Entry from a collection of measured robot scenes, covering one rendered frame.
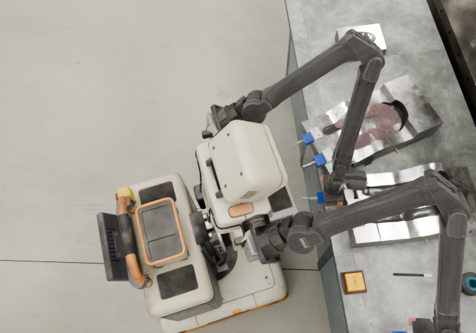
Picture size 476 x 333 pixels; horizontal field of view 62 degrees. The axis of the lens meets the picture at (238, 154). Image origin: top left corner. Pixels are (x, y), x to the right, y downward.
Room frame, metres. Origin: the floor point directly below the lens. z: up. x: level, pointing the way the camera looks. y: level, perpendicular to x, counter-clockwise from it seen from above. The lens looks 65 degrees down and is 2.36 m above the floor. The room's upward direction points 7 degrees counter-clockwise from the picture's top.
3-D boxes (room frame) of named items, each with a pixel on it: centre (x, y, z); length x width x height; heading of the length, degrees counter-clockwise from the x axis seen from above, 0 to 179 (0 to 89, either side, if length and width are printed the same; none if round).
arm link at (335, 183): (0.47, -0.34, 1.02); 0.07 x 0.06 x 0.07; 74
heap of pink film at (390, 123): (0.74, -0.56, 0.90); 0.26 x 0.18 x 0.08; 106
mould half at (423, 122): (0.75, -0.56, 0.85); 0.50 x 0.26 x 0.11; 106
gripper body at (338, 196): (0.47, -0.34, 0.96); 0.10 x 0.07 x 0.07; 174
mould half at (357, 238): (0.39, -0.64, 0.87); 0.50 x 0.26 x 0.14; 88
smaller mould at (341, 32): (1.20, -0.64, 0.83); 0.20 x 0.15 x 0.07; 88
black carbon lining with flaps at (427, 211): (0.40, -0.62, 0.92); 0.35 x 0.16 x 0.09; 88
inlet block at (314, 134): (0.72, -0.29, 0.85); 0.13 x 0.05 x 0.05; 106
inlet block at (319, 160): (0.62, -0.32, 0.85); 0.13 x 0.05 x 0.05; 106
